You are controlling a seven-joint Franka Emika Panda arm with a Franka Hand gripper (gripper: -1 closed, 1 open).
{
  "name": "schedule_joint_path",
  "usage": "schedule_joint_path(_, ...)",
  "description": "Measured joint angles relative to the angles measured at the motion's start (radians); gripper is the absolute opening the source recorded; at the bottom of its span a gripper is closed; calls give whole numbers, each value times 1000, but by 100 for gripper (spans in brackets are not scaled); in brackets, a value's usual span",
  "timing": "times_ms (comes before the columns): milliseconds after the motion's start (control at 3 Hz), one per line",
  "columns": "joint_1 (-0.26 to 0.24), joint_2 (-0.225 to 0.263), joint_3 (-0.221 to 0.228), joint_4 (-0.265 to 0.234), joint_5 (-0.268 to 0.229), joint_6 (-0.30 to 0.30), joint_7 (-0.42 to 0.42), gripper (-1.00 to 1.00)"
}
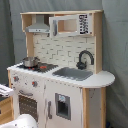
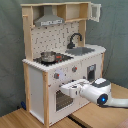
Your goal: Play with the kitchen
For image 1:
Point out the black toy stovetop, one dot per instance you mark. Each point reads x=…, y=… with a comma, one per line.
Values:
x=40, y=67

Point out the toy oven door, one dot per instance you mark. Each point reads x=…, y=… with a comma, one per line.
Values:
x=27, y=104

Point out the red stove knob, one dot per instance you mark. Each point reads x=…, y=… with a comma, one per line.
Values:
x=15, y=78
x=34, y=83

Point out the wooden toy kitchen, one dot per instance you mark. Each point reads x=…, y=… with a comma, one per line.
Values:
x=87, y=97

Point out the grey ice dispenser panel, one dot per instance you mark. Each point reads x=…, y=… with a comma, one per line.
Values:
x=63, y=107

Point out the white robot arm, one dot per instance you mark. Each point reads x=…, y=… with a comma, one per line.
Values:
x=24, y=120

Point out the grey cabinet door handle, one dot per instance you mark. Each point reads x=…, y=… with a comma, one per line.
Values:
x=49, y=110

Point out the white microwave door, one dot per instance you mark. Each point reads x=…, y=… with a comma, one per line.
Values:
x=71, y=25

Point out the red right stove knob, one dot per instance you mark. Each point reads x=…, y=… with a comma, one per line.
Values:
x=34, y=83

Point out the black toy faucet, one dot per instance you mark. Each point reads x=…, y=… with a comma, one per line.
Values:
x=82, y=63

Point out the small metal pot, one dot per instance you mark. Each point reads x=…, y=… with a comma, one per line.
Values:
x=30, y=61

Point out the grey toy sink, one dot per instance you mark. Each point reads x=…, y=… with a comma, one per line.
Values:
x=72, y=73

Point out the grey range hood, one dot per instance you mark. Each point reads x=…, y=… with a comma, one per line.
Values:
x=40, y=24

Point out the red left stove knob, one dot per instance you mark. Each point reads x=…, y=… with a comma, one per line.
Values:
x=15, y=78

